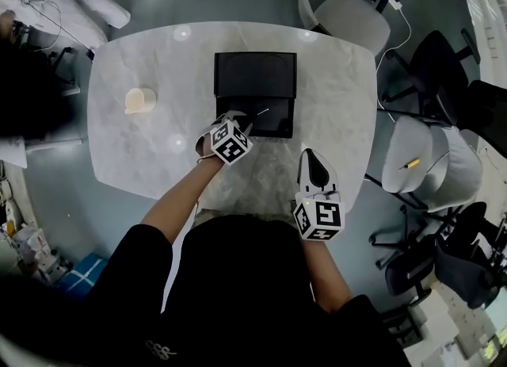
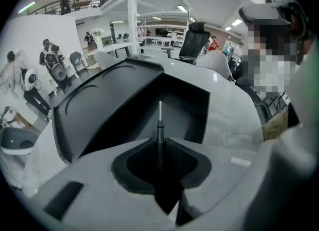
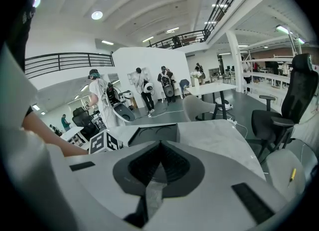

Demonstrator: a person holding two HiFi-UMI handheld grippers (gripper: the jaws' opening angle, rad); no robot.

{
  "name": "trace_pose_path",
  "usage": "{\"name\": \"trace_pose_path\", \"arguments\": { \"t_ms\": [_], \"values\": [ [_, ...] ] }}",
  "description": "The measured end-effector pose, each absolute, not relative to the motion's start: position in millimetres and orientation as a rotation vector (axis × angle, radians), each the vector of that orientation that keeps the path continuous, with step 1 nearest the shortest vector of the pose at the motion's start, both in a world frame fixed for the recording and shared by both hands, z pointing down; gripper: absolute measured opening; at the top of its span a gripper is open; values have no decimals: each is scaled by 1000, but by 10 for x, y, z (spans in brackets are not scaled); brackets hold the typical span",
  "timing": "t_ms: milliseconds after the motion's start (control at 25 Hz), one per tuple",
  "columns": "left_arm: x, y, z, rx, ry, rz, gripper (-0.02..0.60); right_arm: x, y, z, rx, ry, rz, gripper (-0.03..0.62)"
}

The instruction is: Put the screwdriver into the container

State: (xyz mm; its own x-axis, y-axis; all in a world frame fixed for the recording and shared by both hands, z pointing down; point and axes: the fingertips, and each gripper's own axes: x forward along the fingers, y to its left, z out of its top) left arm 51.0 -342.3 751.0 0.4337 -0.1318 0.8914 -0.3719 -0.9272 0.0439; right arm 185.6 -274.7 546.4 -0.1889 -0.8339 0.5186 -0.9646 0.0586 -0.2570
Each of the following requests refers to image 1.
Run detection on white cup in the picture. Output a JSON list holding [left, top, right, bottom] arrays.
[[124, 86, 158, 115]]

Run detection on grey marble table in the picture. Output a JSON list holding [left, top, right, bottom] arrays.
[[87, 21, 377, 216]]

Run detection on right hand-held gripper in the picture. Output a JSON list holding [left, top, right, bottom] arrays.
[[292, 149, 345, 242]]

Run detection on person's trousers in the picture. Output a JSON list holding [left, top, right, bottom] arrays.
[[196, 207, 288, 226]]

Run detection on person's right forearm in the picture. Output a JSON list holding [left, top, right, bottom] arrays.
[[303, 238, 353, 315]]

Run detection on black mesh office chair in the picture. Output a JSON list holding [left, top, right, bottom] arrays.
[[433, 201, 507, 311]]

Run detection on person's black shirt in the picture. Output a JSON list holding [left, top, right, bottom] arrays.
[[0, 214, 413, 367]]

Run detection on white cable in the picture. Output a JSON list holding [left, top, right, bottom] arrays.
[[374, 4, 413, 115]]

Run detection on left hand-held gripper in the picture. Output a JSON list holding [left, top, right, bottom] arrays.
[[209, 109, 254, 166]]

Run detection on person's left forearm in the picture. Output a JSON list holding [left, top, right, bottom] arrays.
[[140, 155, 225, 246]]

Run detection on blue bag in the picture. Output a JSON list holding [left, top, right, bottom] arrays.
[[55, 252, 110, 299]]

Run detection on person's left hand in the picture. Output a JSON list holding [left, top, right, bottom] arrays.
[[195, 132, 217, 162]]

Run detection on black box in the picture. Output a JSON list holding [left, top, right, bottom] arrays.
[[213, 52, 298, 140]]

